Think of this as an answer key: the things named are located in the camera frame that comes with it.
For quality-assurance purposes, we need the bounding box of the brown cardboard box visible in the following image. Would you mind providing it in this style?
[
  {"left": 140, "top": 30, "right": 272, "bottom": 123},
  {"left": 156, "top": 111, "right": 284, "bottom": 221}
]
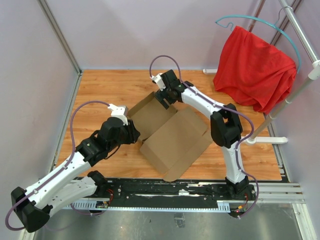
[{"left": 127, "top": 93, "right": 213, "bottom": 182}]

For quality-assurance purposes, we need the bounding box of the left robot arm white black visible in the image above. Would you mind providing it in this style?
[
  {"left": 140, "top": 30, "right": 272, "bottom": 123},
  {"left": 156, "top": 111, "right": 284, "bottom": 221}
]
[{"left": 10, "top": 117, "right": 141, "bottom": 233}]

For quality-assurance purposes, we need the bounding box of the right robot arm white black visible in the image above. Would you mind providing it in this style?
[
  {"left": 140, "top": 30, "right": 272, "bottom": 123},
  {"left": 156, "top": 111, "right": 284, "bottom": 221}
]
[{"left": 150, "top": 70, "right": 249, "bottom": 200}]

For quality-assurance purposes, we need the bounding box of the red cloth on hanger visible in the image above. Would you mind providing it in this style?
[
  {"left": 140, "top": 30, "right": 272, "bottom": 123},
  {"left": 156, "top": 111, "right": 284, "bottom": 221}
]
[{"left": 213, "top": 26, "right": 298, "bottom": 115}]

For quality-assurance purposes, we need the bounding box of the teal clothes hanger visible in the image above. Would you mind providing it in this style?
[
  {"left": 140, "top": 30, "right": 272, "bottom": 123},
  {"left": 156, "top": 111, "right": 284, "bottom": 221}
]
[{"left": 214, "top": 6, "right": 302, "bottom": 75}]

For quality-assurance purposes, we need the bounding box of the white garment rack base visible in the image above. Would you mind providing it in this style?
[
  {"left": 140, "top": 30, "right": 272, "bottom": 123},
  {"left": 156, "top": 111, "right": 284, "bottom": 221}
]
[{"left": 244, "top": 136, "right": 288, "bottom": 146}]

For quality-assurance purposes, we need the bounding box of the silver garment rack pole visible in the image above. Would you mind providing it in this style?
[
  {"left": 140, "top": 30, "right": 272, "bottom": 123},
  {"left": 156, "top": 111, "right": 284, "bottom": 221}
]
[{"left": 249, "top": 0, "right": 320, "bottom": 141}]

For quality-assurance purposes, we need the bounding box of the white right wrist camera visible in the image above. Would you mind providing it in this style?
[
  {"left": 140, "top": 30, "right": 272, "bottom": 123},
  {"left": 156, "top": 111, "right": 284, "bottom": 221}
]
[{"left": 150, "top": 73, "right": 166, "bottom": 91}]

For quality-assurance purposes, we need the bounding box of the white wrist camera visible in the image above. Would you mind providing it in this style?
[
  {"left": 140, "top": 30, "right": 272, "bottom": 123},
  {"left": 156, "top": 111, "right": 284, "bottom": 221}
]
[
  {"left": 108, "top": 103, "right": 129, "bottom": 126},
  {"left": 150, "top": 73, "right": 166, "bottom": 91}
]

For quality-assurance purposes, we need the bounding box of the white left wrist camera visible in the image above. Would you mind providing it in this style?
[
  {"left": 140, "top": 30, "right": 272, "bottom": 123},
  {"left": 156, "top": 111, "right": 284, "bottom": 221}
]
[{"left": 108, "top": 103, "right": 129, "bottom": 126}]

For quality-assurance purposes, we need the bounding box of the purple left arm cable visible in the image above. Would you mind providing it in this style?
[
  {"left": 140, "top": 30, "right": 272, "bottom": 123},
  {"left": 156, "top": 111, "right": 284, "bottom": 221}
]
[{"left": 5, "top": 100, "right": 112, "bottom": 231}]

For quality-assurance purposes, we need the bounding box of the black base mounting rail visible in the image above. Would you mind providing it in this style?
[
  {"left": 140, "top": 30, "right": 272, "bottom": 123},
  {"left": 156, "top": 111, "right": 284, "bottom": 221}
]
[{"left": 98, "top": 178, "right": 256, "bottom": 201}]

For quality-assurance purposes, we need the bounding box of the grey slotted cable duct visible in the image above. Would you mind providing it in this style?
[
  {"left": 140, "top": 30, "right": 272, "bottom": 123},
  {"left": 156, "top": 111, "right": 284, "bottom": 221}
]
[{"left": 73, "top": 197, "right": 231, "bottom": 213}]

